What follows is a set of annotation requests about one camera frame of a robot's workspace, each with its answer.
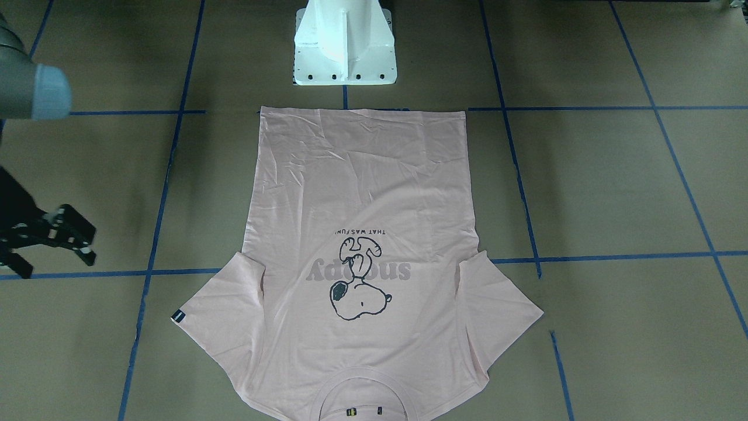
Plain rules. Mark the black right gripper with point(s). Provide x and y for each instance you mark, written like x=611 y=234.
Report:
x=13 y=202

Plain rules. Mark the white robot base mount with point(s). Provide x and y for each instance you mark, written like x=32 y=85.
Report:
x=344 y=43

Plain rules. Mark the pink Snoopy t-shirt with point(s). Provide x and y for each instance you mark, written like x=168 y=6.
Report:
x=359 y=292

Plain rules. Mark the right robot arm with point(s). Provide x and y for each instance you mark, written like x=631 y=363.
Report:
x=36 y=92

